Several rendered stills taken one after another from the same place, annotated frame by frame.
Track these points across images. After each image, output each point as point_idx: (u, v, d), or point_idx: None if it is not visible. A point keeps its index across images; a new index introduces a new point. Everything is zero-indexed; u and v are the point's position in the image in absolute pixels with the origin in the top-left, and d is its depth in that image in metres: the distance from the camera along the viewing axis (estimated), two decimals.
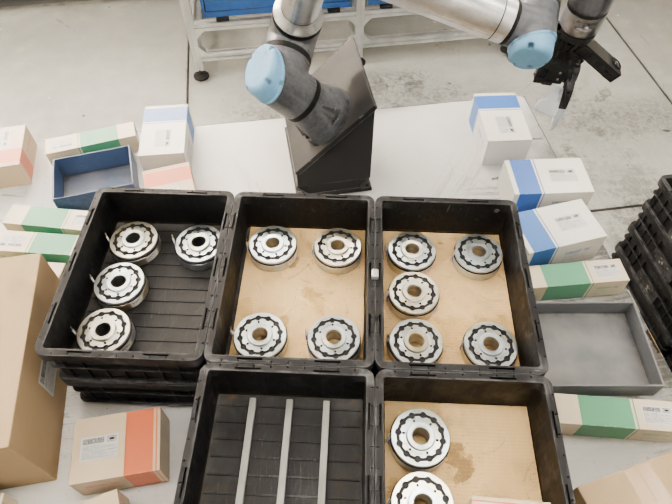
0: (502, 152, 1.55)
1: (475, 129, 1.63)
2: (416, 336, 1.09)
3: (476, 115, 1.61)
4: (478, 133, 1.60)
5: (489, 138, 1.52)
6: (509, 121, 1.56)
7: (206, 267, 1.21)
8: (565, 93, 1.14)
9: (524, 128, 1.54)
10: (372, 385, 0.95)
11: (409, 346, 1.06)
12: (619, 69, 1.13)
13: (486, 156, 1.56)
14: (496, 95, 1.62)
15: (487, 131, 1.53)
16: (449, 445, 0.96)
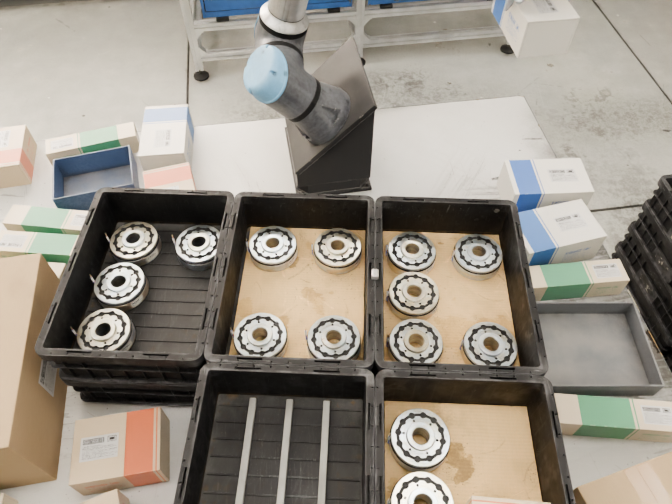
0: (543, 38, 1.27)
1: (504, 18, 1.34)
2: (416, 336, 1.09)
3: (505, 0, 1.33)
4: (510, 21, 1.32)
5: (528, 19, 1.23)
6: (548, 0, 1.28)
7: (206, 267, 1.21)
8: None
9: (567, 6, 1.26)
10: (372, 385, 0.95)
11: (409, 346, 1.06)
12: None
13: (524, 44, 1.27)
14: None
15: (523, 12, 1.25)
16: (449, 445, 0.97)
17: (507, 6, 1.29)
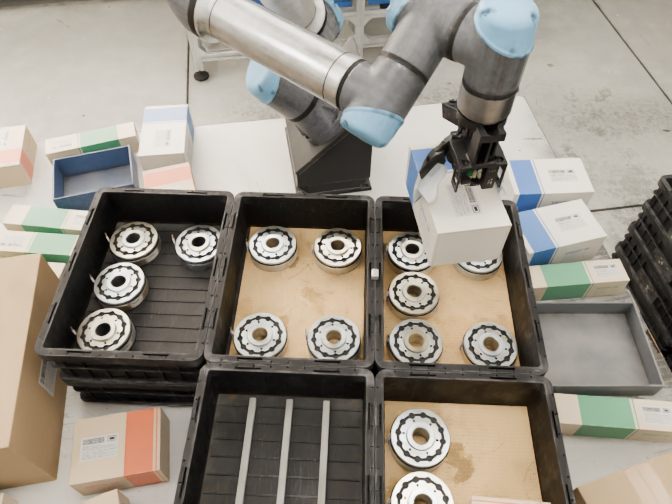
0: (463, 246, 0.92)
1: (416, 203, 0.99)
2: (416, 336, 1.09)
3: (416, 182, 0.98)
4: (421, 213, 0.96)
5: (439, 228, 0.88)
6: (471, 192, 0.93)
7: (206, 267, 1.21)
8: None
9: (496, 203, 0.91)
10: (372, 385, 0.95)
11: (409, 346, 1.06)
12: None
13: (436, 254, 0.92)
14: None
15: (434, 214, 0.90)
16: (449, 445, 0.97)
17: (415, 197, 0.94)
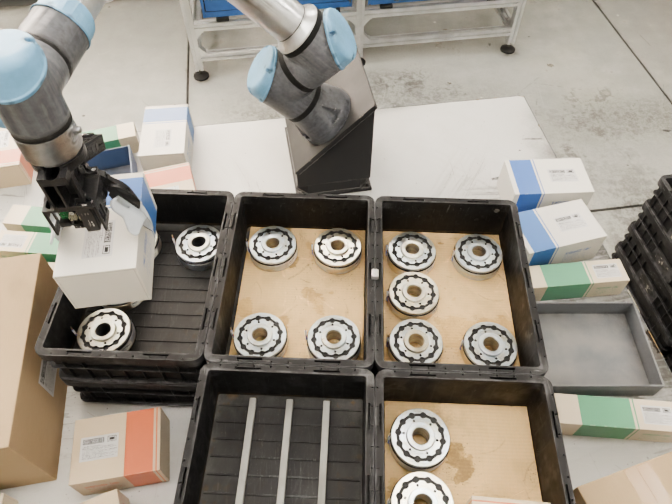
0: (97, 289, 0.87)
1: None
2: (416, 336, 1.09)
3: None
4: None
5: (57, 271, 0.83)
6: (110, 230, 0.88)
7: (206, 267, 1.21)
8: (127, 193, 0.84)
9: (130, 243, 0.86)
10: (372, 385, 0.95)
11: (409, 346, 1.06)
12: (93, 133, 0.86)
13: (71, 297, 0.87)
14: None
15: (59, 256, 0.85)
16: (449, 445, 0.97)
17: (56, 236, 0.89)
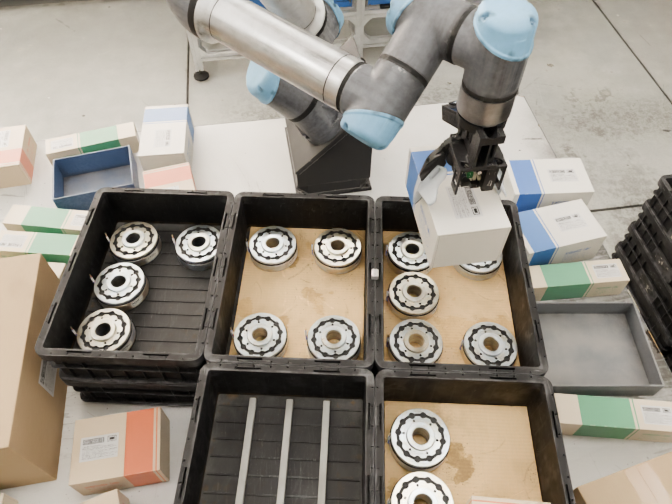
0: (463, 248, 0.92)
1: (416, 205, 1.00)
2: (416, 336, 1.09)
3: (416, 184, 0.98)
4: (421, 215, 0.97)
5: (439, 230, 0.89)
6: (470, 193, 0.93)
7: (206, 267, 1.21)
8: None
9: (495, 205, 0.92)
10: (372, 385, 0.95)
11: (409, 346, 1.06)
12: None
13: (437, 256, 0.93)
14: None
15: (434, 216, 0.90)
16: (449, 445, 0.97)
17: (415, 199, 0.94)
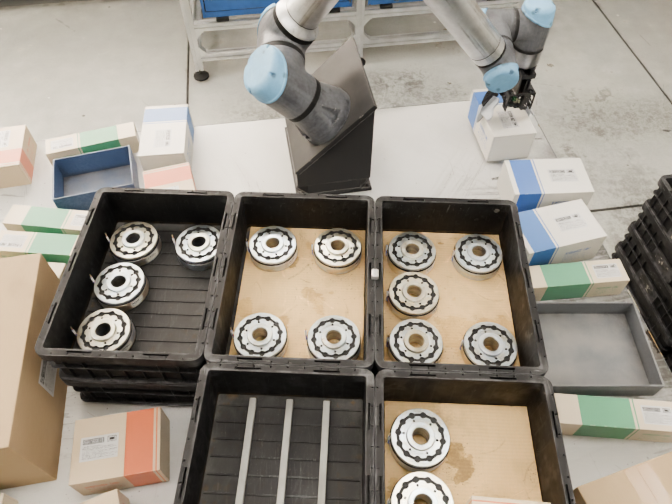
0: (507, 147, 1.53)
1: (476, 125, 1.61)
2: (416, 336, 1.09)
3: (477, 112, 1.59)
4: (480, 130, 1.58)
5: (494, 134, 1.50)
6: (511, 115, 1.55)
7: (206, 267, 1.21)
8: None
9: (527, 121, 1.53)
10: (372, 385, 0.95)
11: (409, 346, 1.06)
12: None
13: (491, 152, 1.54)
14: None
15: (490, 127, 1.52)
16: (449, 445, 0.97)
17: (478, 119, 1.56)
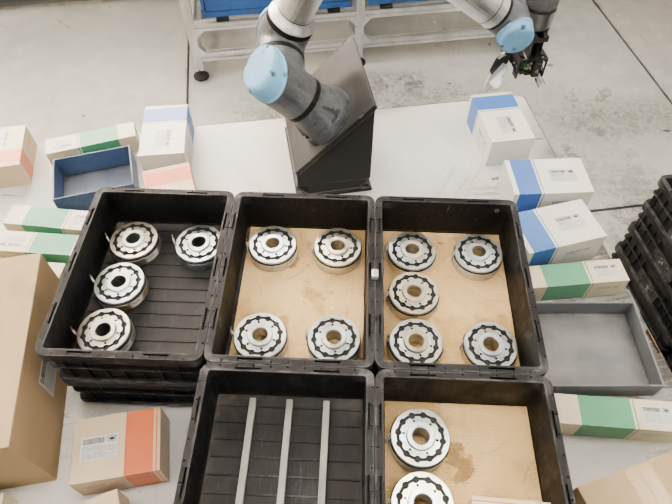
0: (506, 152, 1.55)
1: (475, 130, 1.62)
2: (416, 336, 1.09)
3: (475, 117, 1.61)
4: (479, 135, 1.60)
5: (493, 139, 1.51)
6: (510, 120, 1.56)
7: (206, 267, 1.21)
8: None
9: (525, 126, 1.55)
10: (372, 385, 0.95)
11: (409, 346, 1.06)
12: None
13: (490, 157, 1.55)
14: (493, 95, 1.62)
15: (489, 132, 1.53)
16: (449, 445, 0.97)
17: (485, 89, 1.47)
